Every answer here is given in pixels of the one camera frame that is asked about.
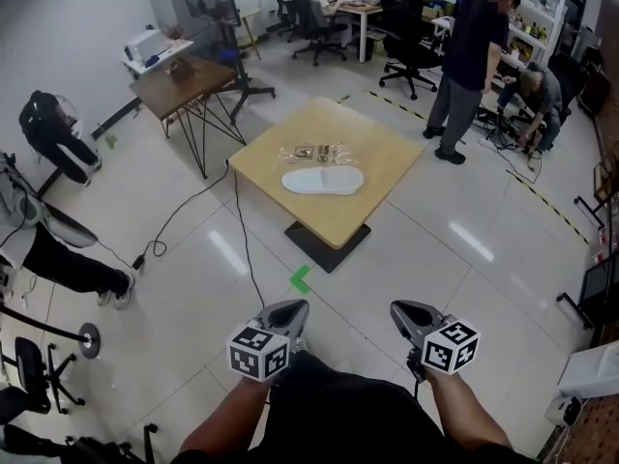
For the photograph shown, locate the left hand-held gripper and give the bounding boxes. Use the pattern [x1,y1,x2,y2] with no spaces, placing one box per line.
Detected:
[226,298,311,384]

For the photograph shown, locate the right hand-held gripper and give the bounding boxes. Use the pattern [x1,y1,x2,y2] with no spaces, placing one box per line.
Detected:
[389,299,483,382]

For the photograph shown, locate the white slipper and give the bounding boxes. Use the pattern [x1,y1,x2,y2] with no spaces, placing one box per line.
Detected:
[280,164,367,198]

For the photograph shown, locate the clear plastic bag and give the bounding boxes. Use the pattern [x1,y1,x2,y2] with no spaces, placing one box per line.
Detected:
[276,140,362,171]

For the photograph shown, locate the person's right forearm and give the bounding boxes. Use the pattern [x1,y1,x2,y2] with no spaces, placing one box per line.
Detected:
[425,364,515,450]

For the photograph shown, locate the person's left forearm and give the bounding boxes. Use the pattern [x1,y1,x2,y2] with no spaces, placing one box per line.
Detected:
[181,377,278,459]

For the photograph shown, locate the person's black clothed torso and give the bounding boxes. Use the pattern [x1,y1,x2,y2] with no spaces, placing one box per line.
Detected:
[171,350,539,464]

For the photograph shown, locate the small white device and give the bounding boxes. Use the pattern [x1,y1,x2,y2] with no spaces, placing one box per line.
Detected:
[545,395,584,427]

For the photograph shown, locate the black metal rack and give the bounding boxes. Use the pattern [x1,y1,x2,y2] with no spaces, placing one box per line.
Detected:
[555,257,619,331]

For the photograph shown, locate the white storage box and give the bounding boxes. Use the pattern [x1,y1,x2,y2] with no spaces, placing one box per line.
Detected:
[557,340,619,401]

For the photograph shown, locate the light wooden table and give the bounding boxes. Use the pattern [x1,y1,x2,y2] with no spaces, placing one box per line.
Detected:
[227,96,426,276]

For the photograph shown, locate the dark grey round device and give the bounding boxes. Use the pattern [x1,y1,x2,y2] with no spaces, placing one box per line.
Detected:
[42,204,101,250]

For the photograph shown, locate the dark wooden side table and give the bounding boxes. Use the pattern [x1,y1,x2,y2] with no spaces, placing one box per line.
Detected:
[129,55,250,180]

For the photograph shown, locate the black office chair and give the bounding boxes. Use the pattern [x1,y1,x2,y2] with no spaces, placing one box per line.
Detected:
[378,0,444,102]
[547,52,582,111]
[268,0,349,68]
[13,335,86,417]

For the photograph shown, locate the small wooden box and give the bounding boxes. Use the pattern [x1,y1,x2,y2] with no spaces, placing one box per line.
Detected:
[165,55,195,83]

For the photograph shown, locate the white low cabinet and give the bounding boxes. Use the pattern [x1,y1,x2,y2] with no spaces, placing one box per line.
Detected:
[121,28,195,74]

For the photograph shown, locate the white office desk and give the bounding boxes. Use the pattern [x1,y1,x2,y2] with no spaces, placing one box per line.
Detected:
[333,0,389,65]

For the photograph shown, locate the white shelf unit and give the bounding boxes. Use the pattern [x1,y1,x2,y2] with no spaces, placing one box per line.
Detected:
[410,0,570,68]

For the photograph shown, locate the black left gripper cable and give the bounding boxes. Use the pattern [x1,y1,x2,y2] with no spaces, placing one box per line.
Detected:
[233,168,267,309]

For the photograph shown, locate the black adapter cable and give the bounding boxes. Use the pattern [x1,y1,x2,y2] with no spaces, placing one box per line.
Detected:
[132,159,231,272]

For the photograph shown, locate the black stanchion post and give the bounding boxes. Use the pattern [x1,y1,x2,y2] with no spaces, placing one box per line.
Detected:
[0,304,102,360]

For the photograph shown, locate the floor cable bundle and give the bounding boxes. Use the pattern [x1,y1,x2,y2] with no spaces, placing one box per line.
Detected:
[475,105,545,186]

